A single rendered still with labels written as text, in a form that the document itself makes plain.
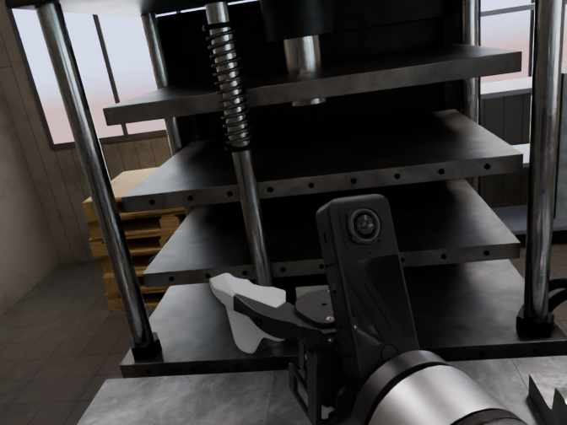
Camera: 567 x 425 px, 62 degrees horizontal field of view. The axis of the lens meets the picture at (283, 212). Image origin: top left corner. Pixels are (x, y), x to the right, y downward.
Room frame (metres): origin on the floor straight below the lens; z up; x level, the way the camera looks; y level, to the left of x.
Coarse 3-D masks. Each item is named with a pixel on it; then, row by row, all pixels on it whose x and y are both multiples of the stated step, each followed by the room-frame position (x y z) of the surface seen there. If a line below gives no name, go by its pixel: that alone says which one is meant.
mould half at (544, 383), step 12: (552, 372) 0.86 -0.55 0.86; (564, 372) 0.85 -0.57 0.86; (540, 384) 0.83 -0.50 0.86; (552, 384) 0.83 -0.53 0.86; (564, 384) 0.82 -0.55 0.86; (540, 396) 0.80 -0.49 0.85; (552, 396) 0.79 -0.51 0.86; (564, 396) 0.71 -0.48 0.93; (540, 408) 0.80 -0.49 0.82; (552, 408) 0.75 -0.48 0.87; (564, 408) 0.70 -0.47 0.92; (552, 420) 0.74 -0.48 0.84; (564, 420) 0.69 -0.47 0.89
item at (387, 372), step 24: (312, 312) 0.29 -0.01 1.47; (312, 336) 0.27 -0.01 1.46; (336, 336) 0.27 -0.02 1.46; (312, 360) 0.27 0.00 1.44; (336, 360) 0.27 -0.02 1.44; (408, 360) 0.22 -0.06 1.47; (432, 360) 0.22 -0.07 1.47; (312, 384) 0.27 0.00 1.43; (336, 384) 0.27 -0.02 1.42; (360, 384) 0.24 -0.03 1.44; (384, 384) 0.21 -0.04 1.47; (312, 408) 0.27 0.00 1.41; (336, 408) 0.27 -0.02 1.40; (360, 408) 0.21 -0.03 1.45
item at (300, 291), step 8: (296, 280) 1.29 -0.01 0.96; (304, 280) 1.28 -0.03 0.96; (312, 280) 1.27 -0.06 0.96; (320, 280) 1.27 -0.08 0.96; (296, 288) 1.25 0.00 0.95; (304, 288) 1.24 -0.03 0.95; (312, 288) 1.24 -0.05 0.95; (320, 288) 1.24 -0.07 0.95; (328, 288) 1.23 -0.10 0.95; (296, 296) 1.25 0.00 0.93
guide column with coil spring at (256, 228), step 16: (208, 16) 1.23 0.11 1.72; (224, 16) 1.23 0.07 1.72; (224, 48) 1.22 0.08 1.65; (224, 96) 1.23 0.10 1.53; (224, 112) 1.24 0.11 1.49; (240, 128) 1.22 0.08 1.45; (240, 144) 1.22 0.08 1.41; (240, 160) 1.22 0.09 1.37; (240, 176) 1.23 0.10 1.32; (240, 192) 1.23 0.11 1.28; (256, 192) 1.23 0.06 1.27; (256, 208) 1.23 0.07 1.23; (256, 224) 1.22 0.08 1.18; (256, 240) 1.22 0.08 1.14; (256, 256) 1.22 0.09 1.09; (256, 272) 1.23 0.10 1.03; (272, 272) 1.24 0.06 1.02
